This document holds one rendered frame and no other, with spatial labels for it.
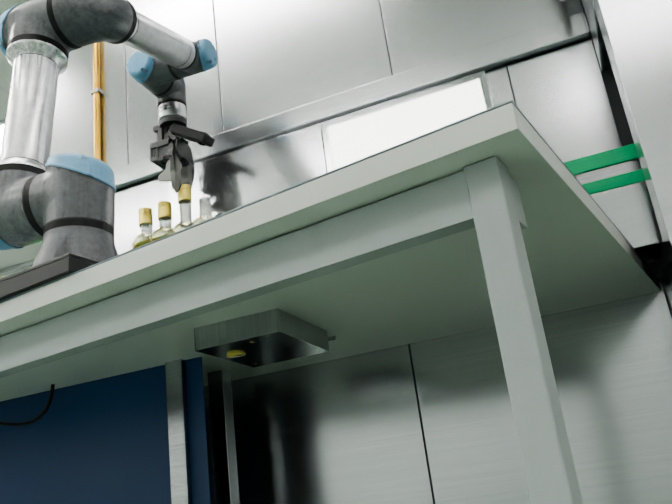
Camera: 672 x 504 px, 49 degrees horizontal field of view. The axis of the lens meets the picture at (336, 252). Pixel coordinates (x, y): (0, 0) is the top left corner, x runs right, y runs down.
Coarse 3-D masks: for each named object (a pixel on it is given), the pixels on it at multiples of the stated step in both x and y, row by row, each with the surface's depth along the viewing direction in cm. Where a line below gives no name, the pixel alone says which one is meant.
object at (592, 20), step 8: (584, 0) 164; (592, 0) 143; (584, 8) 171; (592, 8) 148; (592, 16) 153; (592, 24) 159; (592, 32) 165; (600, 32) 153; (600, 40) 156; (600, 48) 159; (600, 56) 162; (608, 56) 162; (600, 64) 166; (608, 64) 165
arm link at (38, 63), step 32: (32, 0) 146; (0, 32) 146; (32, 32) 143; (32, 64) 142; (64, 64) 148; (32, 96) 139; (32, 128) 136; (0, 160) 134; (32, 160) 134; (0, 192) 128; (0, 224) 128
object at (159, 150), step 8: (160, 120) 191; (168, 120) 189; (176, 120) 190; (184, 120) 192; (160, 128) 192; (168, 128) 192; (160, 136) 191; (168, 136) 191; (176, 136) 188; (152, 144) 189; (160, 144) 188; (168, 144) 188; (176, 144) 186; (184, 144) 190; (152, 152) 189; (160, 152) 188; (184, 152) 189; (152, 160) 188; (160, 160) 187; (184, 160) 189
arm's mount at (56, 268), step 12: (48, 264) 111; (60, 264) 110; (72, 264) 109; (84, 264) 111; (12, 276) 115; (24, 276) 114; (36, 276) 112; (48, 276) 110; (60, 276) 110; (0, 288) 116; (12, 288) 115; (24, 288) 113; (0, 300) 117
